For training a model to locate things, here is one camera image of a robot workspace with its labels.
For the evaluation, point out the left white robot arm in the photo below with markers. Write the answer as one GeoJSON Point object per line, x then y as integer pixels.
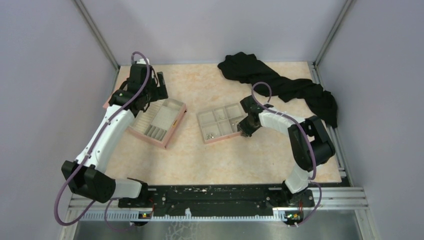
{"type": "Point", "coordinates": [85, 176]}

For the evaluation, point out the white slotted cable duct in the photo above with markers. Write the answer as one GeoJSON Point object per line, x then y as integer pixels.
{"type": "Point", "coordinates": [140, 216]}

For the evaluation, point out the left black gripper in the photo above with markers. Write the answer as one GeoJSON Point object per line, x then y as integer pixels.
{"type": "Point", "coordinates": [160, 92]}

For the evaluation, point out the beige divided tray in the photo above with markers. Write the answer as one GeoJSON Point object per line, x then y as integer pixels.
{"type": "Point", "coordinates": [220, 123]}

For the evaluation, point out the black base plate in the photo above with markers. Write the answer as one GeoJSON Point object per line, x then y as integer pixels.
{"type": "Point", "coordinates": [218, 200]}

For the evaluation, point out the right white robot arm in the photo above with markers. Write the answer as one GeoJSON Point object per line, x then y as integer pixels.
{"type": "Point", "coordinates": [310, 143]}

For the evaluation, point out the black cloth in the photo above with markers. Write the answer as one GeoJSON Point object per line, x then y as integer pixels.
{"type": "Point", "coordinates": [247, 69]}

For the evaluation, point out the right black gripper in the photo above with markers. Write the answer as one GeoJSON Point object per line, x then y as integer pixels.
{"type": "Point", "coordinates": [242, 126]}

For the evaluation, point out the pink jewelry box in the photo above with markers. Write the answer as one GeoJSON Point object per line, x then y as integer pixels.
{"type": "Point", "coordinates": [155, 126]}

